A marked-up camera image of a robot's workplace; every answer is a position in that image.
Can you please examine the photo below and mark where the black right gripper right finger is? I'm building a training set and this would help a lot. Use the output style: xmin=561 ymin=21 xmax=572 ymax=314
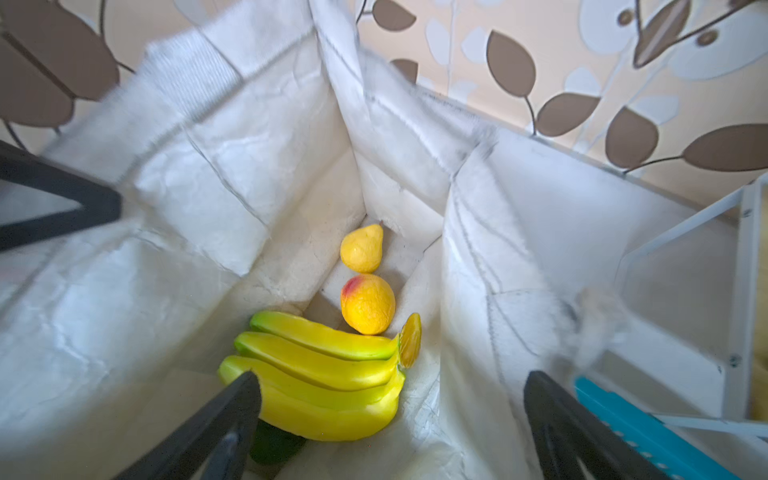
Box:
xmin=524 ymin=371 xmax=667 ymax=480

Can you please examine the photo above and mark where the cream Monet print tote bag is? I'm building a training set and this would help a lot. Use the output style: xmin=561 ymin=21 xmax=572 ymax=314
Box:
xmin=0 ymin=0 xmax=739 ymax=480

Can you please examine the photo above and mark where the white wooden two-tier shelf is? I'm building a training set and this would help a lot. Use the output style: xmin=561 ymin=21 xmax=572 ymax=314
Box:
xmin=615 ymin=175 xmax=767 ymax=438

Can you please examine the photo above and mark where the yellow lemon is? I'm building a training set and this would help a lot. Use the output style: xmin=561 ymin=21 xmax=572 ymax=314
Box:
xmin=340 ymin=224 xmax=384 ymax=274

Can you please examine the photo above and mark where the green avocado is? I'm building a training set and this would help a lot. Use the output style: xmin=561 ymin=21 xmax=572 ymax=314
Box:
xmin=250 ymin=420 xmax=306 ymax=465

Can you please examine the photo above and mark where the teal plastic basket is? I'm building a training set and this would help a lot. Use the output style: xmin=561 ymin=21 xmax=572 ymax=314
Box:
xmin=574 ymin=377 xmax=738 ymax=480

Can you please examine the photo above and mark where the yellow red mango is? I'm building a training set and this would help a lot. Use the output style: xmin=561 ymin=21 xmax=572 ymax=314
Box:
xmin=340 ymin=274 xmax=396 ymax=335

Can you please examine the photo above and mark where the yellow green banana bunch back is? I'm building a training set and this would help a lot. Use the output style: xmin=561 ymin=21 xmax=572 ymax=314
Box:
xmin=218 ymin=311 xmax=422 ymax=442

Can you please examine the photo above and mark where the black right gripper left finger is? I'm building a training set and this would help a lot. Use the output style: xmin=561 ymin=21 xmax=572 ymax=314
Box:
xmin=116 ymin=371 xmax=262 ymax=479

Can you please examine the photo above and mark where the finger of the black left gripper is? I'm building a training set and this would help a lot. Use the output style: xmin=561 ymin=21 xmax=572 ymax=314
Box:
xmin=1 ymin=142 xmax=122 ymax=251

